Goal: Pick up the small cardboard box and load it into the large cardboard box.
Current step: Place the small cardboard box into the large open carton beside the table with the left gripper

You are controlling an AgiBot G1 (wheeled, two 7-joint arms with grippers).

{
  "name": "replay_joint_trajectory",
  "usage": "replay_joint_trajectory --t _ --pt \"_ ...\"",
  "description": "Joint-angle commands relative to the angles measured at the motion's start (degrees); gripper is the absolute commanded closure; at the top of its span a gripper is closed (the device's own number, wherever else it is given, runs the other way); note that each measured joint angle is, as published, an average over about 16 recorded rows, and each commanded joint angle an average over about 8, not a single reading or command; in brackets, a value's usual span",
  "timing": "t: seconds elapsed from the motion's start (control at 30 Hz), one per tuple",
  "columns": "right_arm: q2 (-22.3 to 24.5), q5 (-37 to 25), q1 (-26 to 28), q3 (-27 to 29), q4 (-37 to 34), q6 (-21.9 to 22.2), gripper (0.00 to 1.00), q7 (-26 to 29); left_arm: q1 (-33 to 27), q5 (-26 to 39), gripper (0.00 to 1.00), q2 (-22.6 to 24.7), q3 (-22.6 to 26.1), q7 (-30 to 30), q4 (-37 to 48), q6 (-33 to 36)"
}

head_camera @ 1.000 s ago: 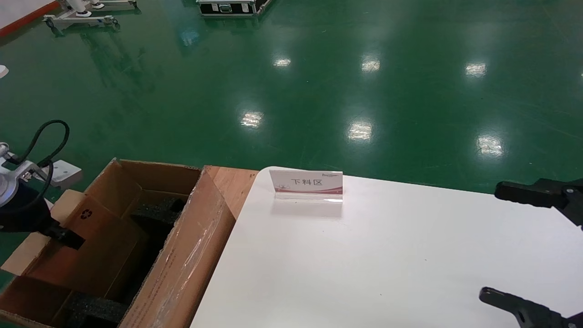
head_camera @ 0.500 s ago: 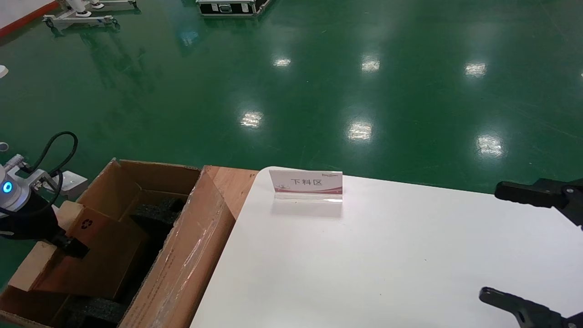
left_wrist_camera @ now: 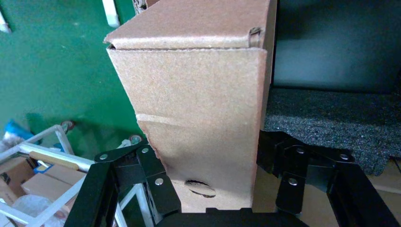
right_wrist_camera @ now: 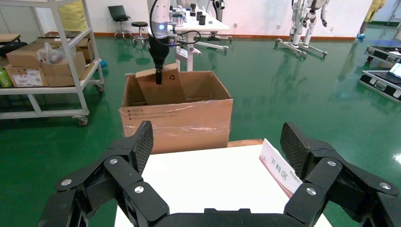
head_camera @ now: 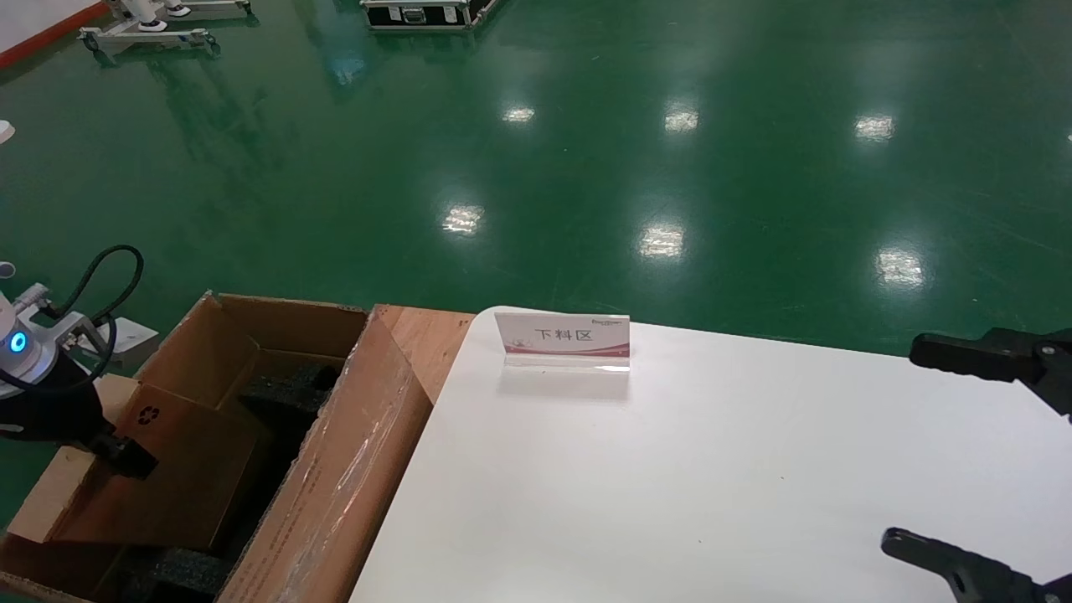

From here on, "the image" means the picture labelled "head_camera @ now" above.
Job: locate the wooden pallet board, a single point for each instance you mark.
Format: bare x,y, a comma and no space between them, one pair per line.
435,343

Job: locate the large cardboard box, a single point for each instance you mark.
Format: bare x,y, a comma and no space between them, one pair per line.
352,469

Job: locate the black foam block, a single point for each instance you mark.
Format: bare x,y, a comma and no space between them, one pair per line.
180,578
293,389

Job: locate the white metal wheeled frame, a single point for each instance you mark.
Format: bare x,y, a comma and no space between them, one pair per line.
151,38
218,8

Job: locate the small cardboard box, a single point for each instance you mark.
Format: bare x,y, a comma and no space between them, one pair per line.
184,477

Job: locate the small grey round object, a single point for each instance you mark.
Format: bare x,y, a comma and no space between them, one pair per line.
7,270

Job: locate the black aluminium flight case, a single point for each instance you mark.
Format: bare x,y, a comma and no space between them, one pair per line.
419,12

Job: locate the clear acrylic sign holder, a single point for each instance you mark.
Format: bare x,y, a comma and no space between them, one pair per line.
561,335

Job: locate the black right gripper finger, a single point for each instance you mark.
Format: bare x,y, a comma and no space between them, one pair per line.
963,571
963,356

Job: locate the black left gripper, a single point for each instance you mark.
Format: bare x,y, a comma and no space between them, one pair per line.
50,414

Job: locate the small white object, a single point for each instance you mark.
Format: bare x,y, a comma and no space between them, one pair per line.
5,130

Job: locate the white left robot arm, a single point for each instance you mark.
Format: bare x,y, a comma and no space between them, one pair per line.
33,356

